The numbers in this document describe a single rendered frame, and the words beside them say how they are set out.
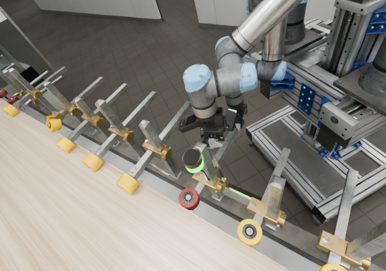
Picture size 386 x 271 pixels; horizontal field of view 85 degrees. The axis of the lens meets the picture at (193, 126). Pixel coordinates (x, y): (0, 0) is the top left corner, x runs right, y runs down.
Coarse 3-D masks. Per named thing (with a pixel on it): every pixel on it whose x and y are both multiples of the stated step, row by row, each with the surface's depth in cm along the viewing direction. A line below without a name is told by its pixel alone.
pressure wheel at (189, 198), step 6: (180, 192) 84; (186, 192) 83; (192, 192) 83; (180, 198) 82; (186, 198) 82; (192, 198) 81; (198, 198) 81; (180, 204) 81; (186, 204) 80; (192, 204) 80; (198, 204) 82
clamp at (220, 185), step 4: (200, 172) 91; (192, 176) 91; (196, 176) 91; (200, 176) 90; (196, 180) 90; (200, 180) 89; (204, 180) 89; (220, 180) 88; (204, 184) 88; (208, 184) 87; (216, 184) 86; (220, 184) 86; (224, 184) 87; (208, 188) 90; (212, 188) 87; (216, 188) 86; (220, 188) 85; (224, 188) 89; (216, 192) 86; (220, 192) 86
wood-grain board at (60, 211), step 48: (0, 144) 134; (48, 144) 123; (0, 192) 107; (48, 192) 100; (96, 192) 94; (144, 192) 88; (0, 240) 90; (48, 240) 85; (96, 240) 80; (144, 240) 76; (192, 240) 72
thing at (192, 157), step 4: (188, 152) 67; (192, 152) 67; (196, 152) 66; (184, 156) 66; (188, 156) 66; (192, 156) 66; (196, 156) 65; (184, 160) 65; (188, 160) 65; (192, 160) 65; (196, 160) 64; (188, 164) 64; (192, 164) 64; (204, 164) 72; (204, 172) 76
